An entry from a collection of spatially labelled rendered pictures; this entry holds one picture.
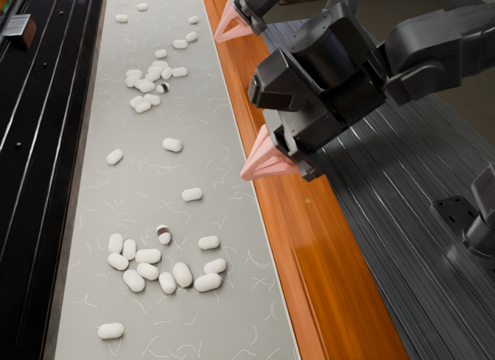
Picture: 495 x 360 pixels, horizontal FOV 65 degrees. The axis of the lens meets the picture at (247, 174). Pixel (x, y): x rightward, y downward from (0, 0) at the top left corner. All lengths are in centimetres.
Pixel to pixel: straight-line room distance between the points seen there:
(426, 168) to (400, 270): 26
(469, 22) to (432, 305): 41
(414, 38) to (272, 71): 15
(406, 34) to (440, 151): 49
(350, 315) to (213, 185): 31
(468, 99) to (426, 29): 199
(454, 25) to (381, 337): 36
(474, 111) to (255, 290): 196
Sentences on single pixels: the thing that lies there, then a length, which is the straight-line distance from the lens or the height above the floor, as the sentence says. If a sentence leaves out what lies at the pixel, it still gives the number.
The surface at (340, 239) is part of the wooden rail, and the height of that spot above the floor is 76.
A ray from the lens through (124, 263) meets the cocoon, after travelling 58.
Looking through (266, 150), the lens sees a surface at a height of 91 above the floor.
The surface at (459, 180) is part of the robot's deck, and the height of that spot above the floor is 67.
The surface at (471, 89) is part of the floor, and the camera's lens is 255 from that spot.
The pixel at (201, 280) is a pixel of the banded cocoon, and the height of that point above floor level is 76.
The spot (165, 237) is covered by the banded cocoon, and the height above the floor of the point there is 76.
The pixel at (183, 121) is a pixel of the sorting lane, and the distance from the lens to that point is 80.
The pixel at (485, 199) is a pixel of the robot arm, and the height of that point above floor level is 80.
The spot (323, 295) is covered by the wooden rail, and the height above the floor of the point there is 77.
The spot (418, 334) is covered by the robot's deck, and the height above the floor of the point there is 67.
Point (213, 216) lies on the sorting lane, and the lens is 62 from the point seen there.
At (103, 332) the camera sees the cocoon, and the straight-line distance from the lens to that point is 54.
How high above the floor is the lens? 123
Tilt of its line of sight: 46 degrees down
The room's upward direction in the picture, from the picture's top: straight up
